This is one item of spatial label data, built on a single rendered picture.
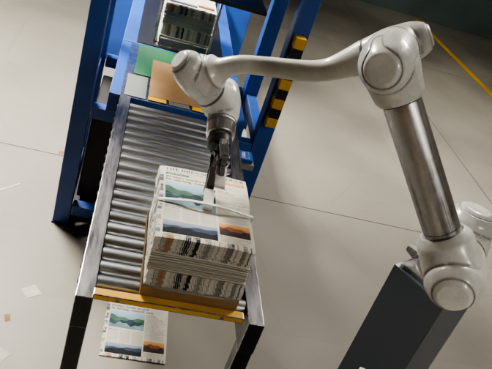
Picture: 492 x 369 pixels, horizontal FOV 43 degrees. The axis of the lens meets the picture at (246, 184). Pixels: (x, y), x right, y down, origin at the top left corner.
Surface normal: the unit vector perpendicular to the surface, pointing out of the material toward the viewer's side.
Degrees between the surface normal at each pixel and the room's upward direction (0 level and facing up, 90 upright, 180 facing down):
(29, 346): 0
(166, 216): 1
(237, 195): 2
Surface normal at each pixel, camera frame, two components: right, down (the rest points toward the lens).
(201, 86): 0.05, 0.76
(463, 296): -0.37, 0.51
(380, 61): -0.39, 0.30
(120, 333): 0.29, -0.81
